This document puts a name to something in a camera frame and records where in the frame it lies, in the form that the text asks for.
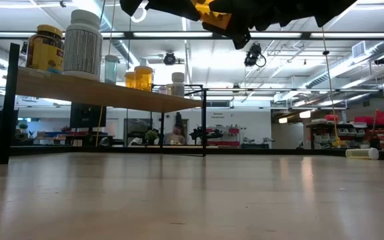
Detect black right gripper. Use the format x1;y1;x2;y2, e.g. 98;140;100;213
201;0;358;50

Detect orange vial white cap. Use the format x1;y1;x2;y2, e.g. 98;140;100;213
133;65;155;93
191;0;233;31
124;71;136;89

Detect small white medicine bottle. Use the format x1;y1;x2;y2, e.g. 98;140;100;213
171;72;185;98

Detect teal transparent vial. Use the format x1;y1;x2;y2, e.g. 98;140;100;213
104;54;119;85

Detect large white labelled bottle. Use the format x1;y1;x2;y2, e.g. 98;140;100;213
61;9;103;82

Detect brown bottle yellow cap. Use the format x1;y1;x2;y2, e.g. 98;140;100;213
26;24;65;74

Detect red white background shelf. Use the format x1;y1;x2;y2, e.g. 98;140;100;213
207;125;246;147

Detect storage shelf red bins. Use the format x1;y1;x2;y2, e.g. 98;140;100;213
307;111;384;151

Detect black overhead light beam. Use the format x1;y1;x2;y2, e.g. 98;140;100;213
0;30;384;41

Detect black round ceiling device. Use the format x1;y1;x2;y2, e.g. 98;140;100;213
163;51;177;66

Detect person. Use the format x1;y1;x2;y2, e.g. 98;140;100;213
164;123;187;145

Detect black background monitor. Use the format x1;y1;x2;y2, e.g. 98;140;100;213
69;102;107;129

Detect black overhead camera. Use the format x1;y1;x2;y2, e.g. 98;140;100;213
244;42;267;67

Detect white hanging ring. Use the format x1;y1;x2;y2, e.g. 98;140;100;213
131;5;148;23

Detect white wall sign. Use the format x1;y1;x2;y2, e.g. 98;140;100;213
211;111;235;120

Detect wooden shelf black frame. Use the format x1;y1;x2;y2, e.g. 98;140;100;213
0;42;208;165

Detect black aluminium table frame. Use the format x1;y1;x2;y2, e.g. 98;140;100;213
0;143;384;163

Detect yellow hanging power cord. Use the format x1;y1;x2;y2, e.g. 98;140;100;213
320;26;346;148

